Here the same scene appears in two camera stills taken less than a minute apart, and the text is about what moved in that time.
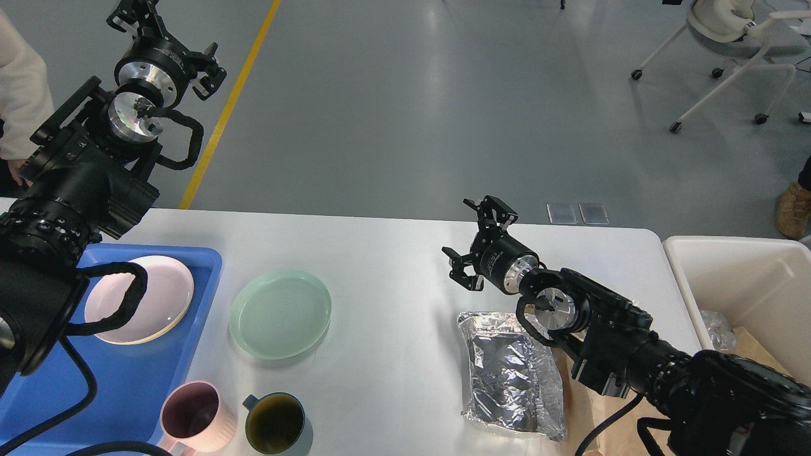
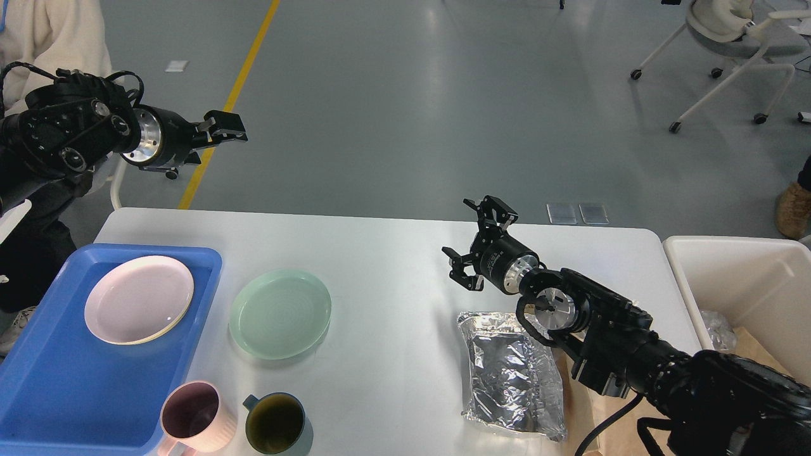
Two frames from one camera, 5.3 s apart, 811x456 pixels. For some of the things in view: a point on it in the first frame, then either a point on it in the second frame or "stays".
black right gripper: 500,260 stays
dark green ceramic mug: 274,423 stays
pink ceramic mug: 194,420 stays
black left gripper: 158,61 -> 164,142
